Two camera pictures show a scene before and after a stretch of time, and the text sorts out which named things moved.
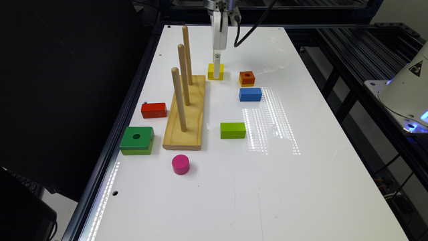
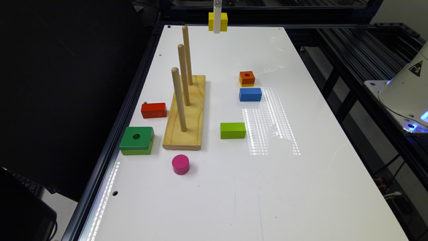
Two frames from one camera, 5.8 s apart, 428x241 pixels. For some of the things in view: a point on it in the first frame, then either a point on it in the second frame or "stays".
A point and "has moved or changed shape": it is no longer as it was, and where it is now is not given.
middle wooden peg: (182, 59) stays
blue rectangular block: (250, 94) stays
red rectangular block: (154, 110) stays
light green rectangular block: (233, 130) stays
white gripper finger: (217, 63) to (217, 14)
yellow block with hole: (210, 71) has moved or changed shape
